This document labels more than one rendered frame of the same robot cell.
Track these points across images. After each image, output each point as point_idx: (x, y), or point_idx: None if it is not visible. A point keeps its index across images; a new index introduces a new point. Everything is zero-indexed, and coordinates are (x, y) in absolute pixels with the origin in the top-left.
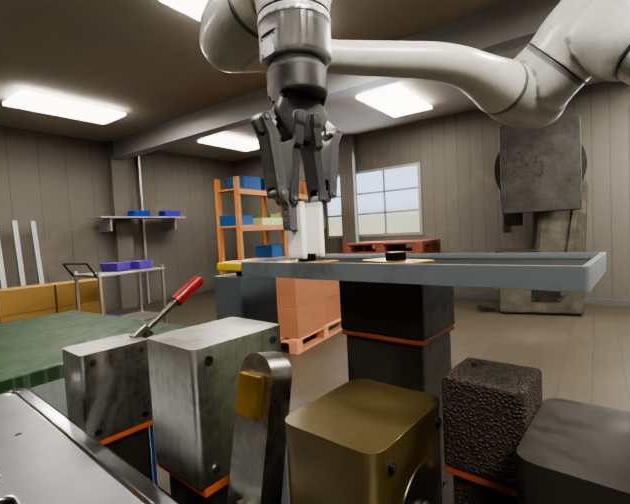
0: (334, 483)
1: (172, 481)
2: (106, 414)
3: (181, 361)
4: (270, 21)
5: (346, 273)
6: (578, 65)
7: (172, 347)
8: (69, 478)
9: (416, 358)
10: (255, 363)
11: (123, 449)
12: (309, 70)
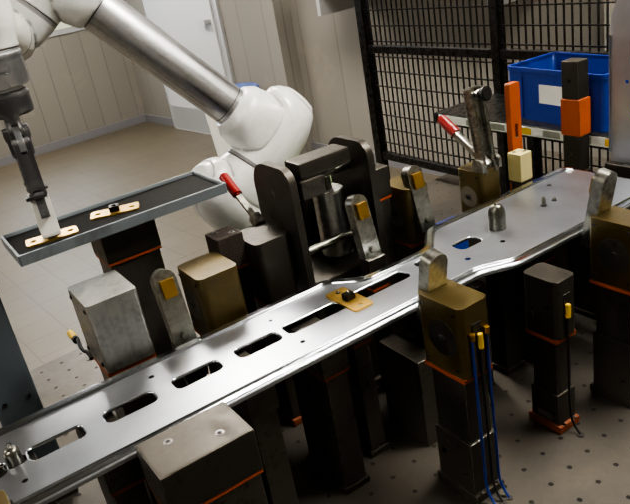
0: (226, 284)
1: None
2: None
3: (127, 298)
4: (1, 65)
5: (121, 226)
6: (58, 17)
7: (117, 296)
8: (105, 396)
9: (158, 256)
10: (162, 275)
11: None
12: (30, 97)
